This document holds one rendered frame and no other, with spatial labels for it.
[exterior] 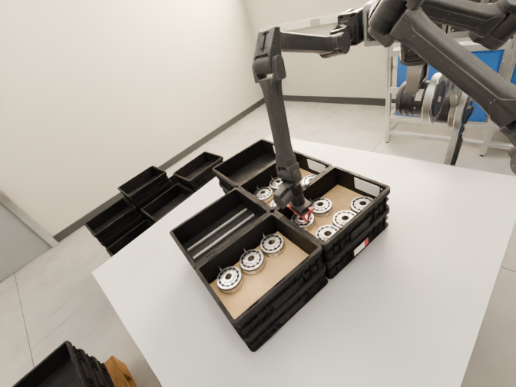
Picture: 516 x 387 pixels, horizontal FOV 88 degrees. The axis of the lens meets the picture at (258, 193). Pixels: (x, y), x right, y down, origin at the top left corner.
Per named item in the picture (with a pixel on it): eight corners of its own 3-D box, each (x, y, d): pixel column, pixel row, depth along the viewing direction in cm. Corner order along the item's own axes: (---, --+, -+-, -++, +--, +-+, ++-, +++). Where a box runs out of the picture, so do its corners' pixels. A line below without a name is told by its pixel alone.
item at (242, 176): (266, 153, 180) (262, 138, 173) (296, 167, 158) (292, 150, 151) (218, 184, 166) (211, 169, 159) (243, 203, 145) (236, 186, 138)
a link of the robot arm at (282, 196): (299, 167, 98) (282, 164, 104) (280, 186, 93) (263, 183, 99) (308, 192, 105) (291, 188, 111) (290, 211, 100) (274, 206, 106)
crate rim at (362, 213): (335, 169, 130) (334, 164, 129) (391, 191, 108) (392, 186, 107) (273, 214, 117) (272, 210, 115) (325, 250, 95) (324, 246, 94)
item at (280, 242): (273, 230, 116) (273, 229, 116) (289, 243, 109) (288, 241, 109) (256, 244, 113) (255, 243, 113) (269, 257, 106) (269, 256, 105)
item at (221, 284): (231, 262, 109) (230, 262, 109) (246, 276, 102) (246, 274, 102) (212, 279, 105) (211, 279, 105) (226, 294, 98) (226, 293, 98)
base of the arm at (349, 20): (359, 44, 111) (358, 10, 104) (350, 51, 107) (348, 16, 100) (341, 46, 117) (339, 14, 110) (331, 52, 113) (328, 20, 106)
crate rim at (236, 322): (273, 214, 117) (272, 210, 115) (325, 250, 95) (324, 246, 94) (196, 272, 103) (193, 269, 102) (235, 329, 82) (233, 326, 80)
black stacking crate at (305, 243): (278, 229, 122) (272, 212, 116) (327, 266, 101) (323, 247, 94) (206, 286, 109) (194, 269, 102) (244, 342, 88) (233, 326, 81)
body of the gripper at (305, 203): (300, 215, 107) (296, 202, 103) (286, 203, 115) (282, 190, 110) (312, 206, 109) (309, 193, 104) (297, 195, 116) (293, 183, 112)
